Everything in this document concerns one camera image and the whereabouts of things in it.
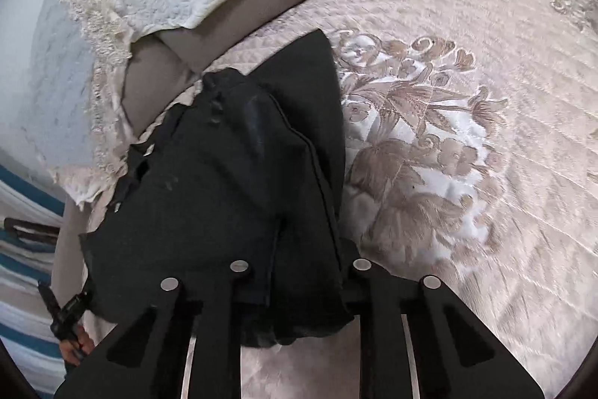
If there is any black leather jacket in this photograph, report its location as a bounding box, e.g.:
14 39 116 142
78 29 357 349

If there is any beige floral quilted sofa cover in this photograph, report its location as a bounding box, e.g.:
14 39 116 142
84 0 598 399

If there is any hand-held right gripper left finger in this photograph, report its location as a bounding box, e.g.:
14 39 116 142
53 261 254 399

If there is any blue white striped cloth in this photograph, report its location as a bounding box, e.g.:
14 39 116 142
0 163 68 397

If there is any beige sofa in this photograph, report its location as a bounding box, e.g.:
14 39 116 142
50 0 573 316

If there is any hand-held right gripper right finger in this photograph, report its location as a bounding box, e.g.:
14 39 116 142
343 259 546 399

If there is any person's left hand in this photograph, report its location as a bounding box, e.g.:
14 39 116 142
60 328 96 366

